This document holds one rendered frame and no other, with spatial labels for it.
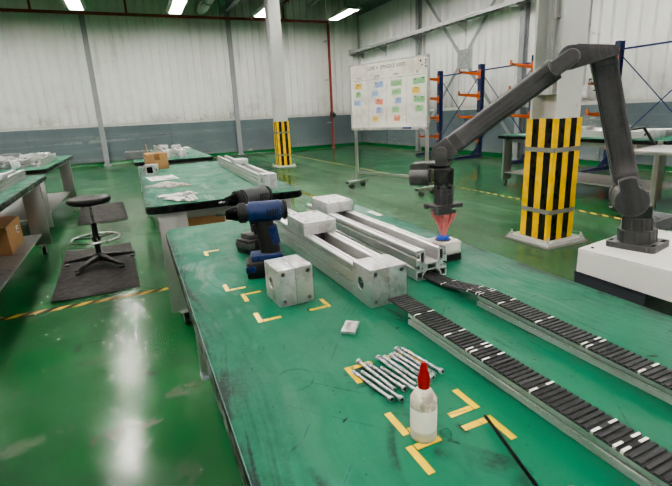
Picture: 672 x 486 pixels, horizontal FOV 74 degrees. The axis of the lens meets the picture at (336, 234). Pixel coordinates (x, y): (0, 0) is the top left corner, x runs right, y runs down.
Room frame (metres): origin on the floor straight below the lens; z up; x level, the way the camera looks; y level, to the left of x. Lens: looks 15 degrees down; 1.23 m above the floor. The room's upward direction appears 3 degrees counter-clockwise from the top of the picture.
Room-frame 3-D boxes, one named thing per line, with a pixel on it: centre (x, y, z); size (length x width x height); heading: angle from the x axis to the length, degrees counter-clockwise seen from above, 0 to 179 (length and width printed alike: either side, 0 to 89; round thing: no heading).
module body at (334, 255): (1.44, 0.08, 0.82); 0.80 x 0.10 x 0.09; 24
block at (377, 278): (1.04, -0.11, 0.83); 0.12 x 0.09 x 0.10; 114
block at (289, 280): (1.07, 0.11, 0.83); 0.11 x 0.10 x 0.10; 116
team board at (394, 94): (7.06, -0.89, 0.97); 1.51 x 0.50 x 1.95; 43
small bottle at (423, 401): (0.54, -0.11, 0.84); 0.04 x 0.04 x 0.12
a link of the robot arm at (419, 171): (1.33, -0.29, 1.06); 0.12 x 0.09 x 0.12; 66
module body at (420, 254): (1.52, -0.09, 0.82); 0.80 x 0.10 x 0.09; 24
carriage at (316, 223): (1.44, 0.08, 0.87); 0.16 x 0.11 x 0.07; 24
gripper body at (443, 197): (1.32, -0.33, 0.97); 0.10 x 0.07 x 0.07; 114
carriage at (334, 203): (1.75, 0.01, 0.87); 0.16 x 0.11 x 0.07; 24
